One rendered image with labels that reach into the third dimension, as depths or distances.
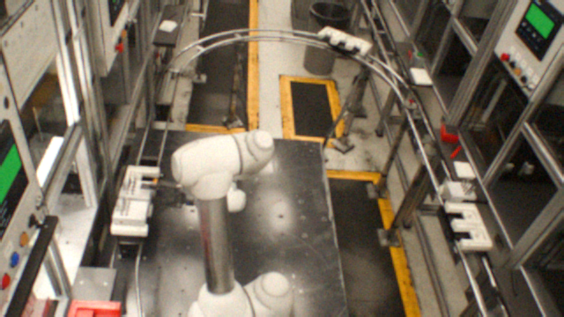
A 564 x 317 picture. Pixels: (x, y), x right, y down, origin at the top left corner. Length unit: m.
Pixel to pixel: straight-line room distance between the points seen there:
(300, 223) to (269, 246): 0.21
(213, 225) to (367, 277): 1.67
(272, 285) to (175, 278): 0.49
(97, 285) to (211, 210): 0.54
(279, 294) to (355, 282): 1.30
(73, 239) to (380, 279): 1.87
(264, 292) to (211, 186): 0.49
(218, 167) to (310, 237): 0.94
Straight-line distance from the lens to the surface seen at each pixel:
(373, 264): 3.09
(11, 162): 1.15
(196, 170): 1.38
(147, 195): 2.01
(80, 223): 1.97
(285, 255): 2.15
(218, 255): 1.57
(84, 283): 1.81
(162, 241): 2.16
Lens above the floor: 2.41
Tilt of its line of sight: 42 degrees down
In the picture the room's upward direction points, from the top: 10 degrees clockwise
